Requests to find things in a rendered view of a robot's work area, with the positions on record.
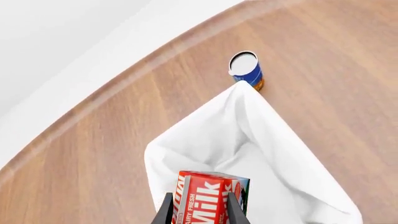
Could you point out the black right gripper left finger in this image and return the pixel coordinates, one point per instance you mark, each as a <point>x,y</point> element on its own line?
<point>164,213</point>

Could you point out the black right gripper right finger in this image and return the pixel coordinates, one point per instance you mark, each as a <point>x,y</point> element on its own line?
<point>237,212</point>

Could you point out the blue tin can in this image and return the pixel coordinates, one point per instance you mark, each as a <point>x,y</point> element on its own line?
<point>247,68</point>

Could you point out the white basket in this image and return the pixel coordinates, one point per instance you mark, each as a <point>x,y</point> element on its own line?
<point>258,151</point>

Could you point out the red milk carton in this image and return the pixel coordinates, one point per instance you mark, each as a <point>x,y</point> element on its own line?
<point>205,196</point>

